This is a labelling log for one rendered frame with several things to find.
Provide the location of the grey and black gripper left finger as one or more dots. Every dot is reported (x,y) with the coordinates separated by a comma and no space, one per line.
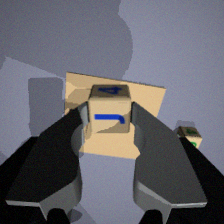
(44,173)

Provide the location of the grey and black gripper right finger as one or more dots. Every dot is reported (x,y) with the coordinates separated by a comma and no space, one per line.
(172,175)

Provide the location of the tan flat mat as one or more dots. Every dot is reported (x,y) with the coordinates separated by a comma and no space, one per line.
(78,88)

